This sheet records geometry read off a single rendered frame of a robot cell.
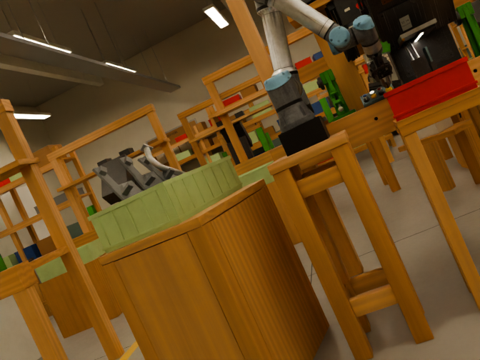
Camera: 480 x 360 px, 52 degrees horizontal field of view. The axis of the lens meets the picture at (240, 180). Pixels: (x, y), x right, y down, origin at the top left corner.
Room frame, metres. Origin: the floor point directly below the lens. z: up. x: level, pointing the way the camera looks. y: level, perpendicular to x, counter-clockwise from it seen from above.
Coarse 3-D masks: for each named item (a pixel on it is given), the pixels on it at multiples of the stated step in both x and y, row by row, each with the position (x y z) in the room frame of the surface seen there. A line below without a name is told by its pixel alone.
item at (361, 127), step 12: (372, 108) 2.22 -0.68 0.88; (384, 108) 2.20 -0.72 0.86; (336, 120) 2.29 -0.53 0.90; (348, 120) 2.25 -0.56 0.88; (360, 120) 2.24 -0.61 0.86; (372, 120) 2.22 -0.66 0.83; (384, 120) 2.21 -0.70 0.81; (336, 132) 2.27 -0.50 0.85; (348, 132) 2.26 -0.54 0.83; (360, 132) 2.24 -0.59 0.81; (372, 132) 2.23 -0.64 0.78; (384, 132) 2.21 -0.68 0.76; (360, 144) 2.25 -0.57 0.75; (276, 156) 2.36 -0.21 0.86; (324, 156) 2.30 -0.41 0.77
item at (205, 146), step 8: (248, 104) 11.87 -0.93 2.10; (248, 112) 11.84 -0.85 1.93; (208, 120) 12.10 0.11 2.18; (192, 128) 12.23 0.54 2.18; (200, 128) 12.18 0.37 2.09; (208, 128) 12.09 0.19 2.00; (248, 128) 11.99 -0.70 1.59; (256, 128) 11.83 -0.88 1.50; (184, 136) 12.26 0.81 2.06; (216, 136) 12.15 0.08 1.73; (176, 144) 12.21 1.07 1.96; (200, 144) 12.23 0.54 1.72; (208, 144) 12.18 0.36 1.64; (216, 144) 12.03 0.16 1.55; (160, 152) 12.30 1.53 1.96; (184, 152) 12.29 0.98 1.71; (192, 152) 12.59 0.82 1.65; (208, 152) 12.18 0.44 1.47; (184, 160) 12.20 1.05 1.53; (208, 160) 12.18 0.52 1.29
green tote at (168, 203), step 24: (216, 168) 2.25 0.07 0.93; (144, 192) 1.89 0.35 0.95; (168, 192) 1.86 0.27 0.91; (192, 192) 2.00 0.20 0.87; (216, 192) 2.16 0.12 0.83; (96, 216) 2.01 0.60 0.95; (120, 216) 1.97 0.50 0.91; (144, 216) 1.92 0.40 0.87; (168, 216) 1.87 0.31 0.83; (120, 240) 1.99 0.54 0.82
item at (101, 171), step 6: (96, 168) 2.10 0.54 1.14; (102, 168) 2.09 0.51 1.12; (96, 174) 2.08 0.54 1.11; (102, 174) 2.09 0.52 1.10; (102, 180) 2.08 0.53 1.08; (108, 180) 2.08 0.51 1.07; (114, 186) 2.08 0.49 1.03; (114, 192) 2.06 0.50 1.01; (120, 192) 2.07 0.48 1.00; (132, 192) 2.12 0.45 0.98; (138, 192) 2.15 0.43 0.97; (120, 198) 2.05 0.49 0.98; (126, 198) 2.06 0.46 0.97
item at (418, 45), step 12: (432, 36) 2.48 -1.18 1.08; (444, 36) 2.47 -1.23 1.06; (408, 48) 2.52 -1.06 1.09; (420, 48) 2.50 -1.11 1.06; (432, 48) 2.49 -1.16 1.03; (444, 48) 2.47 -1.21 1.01; (456, 48) 2.46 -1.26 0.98; (396, 60) 2.54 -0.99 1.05; (408, 60) 2.52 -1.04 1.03; (444, 60) 2.48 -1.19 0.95; (456, 60) 2.47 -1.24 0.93; (396, 72) 2.63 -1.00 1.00; (408, 72) 2.53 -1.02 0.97
